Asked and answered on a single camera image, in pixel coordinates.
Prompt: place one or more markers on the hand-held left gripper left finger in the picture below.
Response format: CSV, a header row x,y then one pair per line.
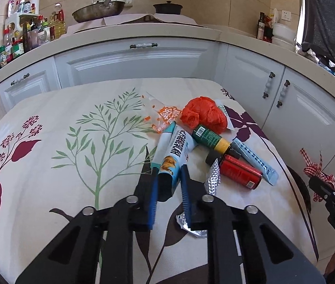
x,y
152,198

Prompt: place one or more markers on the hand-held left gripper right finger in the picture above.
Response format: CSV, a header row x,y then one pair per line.
x,y
185,195

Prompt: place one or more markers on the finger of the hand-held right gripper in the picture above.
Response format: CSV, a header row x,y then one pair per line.
x,y
321,188

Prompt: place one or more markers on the embossed silver foil wrapper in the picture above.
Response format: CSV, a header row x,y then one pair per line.
x,y
213,180

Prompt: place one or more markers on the silver foil packet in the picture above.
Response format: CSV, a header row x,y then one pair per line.
x,y
197,233

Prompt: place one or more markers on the blue snack packet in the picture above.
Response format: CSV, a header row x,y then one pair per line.
x,y
176,148

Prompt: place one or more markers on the red cylindrical bottle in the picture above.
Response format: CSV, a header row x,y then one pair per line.
x,y
240,171

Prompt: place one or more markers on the green bottle yellow band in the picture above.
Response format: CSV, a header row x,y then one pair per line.
x,y
210,137

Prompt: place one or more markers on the light blue tube box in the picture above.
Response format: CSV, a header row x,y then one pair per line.
x,y
256,161

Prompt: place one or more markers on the red plastic bag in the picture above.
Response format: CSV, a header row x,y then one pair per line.
x,y
204,114

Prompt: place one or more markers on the clear orange printed plastic bag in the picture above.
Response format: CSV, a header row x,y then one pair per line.
x,y
163,114

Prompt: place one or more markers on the white green sachet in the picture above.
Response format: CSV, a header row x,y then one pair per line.
x,y
229,121

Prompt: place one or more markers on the red checked ribbon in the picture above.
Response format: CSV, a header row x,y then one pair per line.
x,y
311,170

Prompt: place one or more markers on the floral printed tablecloth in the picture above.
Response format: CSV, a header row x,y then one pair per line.
x,y
66,130

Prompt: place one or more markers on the silver foil bag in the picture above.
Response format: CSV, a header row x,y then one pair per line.
x,y
312,55

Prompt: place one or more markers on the wide white cabinet door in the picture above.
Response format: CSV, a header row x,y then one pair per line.
x,y
137,65

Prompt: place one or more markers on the narrow white cabinet door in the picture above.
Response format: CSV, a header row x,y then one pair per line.
x,y
37,91

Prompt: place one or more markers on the stack of white bowls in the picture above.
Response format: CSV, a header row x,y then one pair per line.
x,y
284,34

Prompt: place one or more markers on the red seasoning packets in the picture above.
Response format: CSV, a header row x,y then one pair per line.
x,y
268,31

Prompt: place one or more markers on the beige kitchen countertop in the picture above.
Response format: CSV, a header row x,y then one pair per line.
x,y
155,31

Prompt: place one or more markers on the dark glass bottle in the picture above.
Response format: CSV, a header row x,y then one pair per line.
x,y
261,26

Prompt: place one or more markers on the pale stove cover cloth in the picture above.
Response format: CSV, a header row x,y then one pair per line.
x,y
120,20

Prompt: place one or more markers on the black lidded pot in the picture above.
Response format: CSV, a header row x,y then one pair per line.
x,y
167,8

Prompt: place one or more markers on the steel wok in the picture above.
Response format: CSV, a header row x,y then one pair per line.
x,y
96,13

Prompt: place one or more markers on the cluster of condiment bottles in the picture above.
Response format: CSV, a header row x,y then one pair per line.
x,y
32,38

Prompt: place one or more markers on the yellow cooking oil bottle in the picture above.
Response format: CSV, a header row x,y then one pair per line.
x,y
58,20

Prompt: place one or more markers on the white spice rack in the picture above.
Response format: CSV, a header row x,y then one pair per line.
x,y
15,23

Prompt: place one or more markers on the white paper towel roll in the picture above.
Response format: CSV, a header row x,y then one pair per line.
x,y
35,3

